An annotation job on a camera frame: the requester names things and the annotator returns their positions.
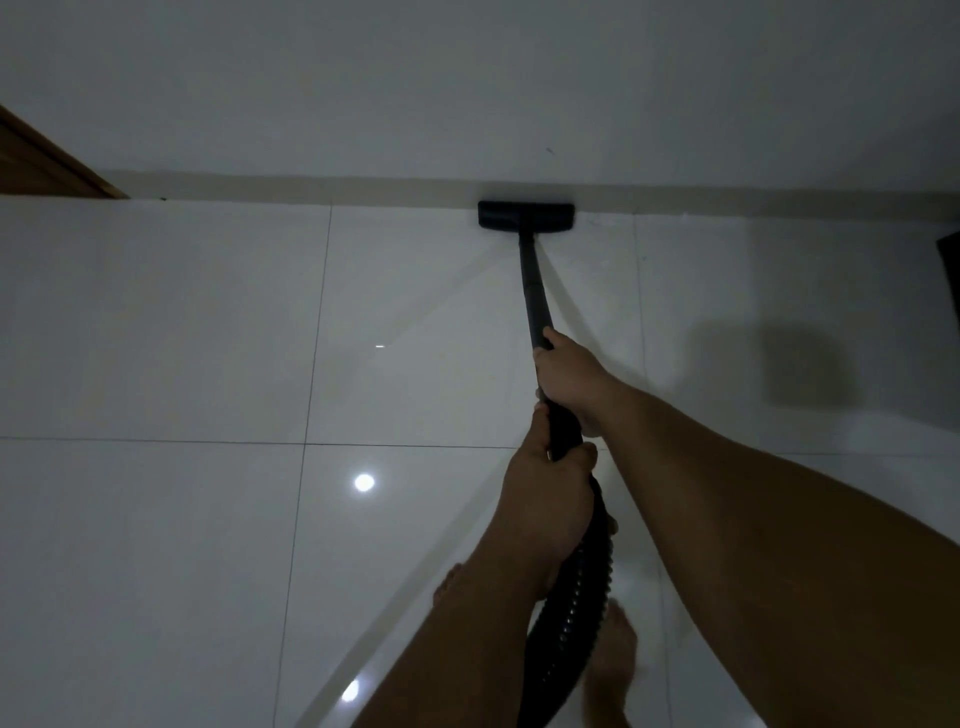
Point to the person's right hand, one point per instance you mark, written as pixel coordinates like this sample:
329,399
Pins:
577,382

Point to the person's left hand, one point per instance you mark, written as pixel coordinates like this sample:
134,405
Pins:
544,510

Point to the person's left thumb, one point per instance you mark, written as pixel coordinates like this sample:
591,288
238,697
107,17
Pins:
541,435

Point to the person's right thumb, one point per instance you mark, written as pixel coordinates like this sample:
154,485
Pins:
555,341

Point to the black vacuum wand with nozzle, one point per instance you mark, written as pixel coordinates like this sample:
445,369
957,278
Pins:
531,277

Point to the person's right forearm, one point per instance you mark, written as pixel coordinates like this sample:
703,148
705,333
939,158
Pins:
772,570

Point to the person's left forearm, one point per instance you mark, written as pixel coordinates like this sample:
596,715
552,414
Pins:
465,652

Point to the beige baseboard strip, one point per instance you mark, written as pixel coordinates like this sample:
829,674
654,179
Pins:
675,201

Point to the person's right foot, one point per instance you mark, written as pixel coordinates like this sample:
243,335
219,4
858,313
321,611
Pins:
611,667

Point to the dark object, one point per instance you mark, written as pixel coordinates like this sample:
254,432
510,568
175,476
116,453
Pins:
951,277

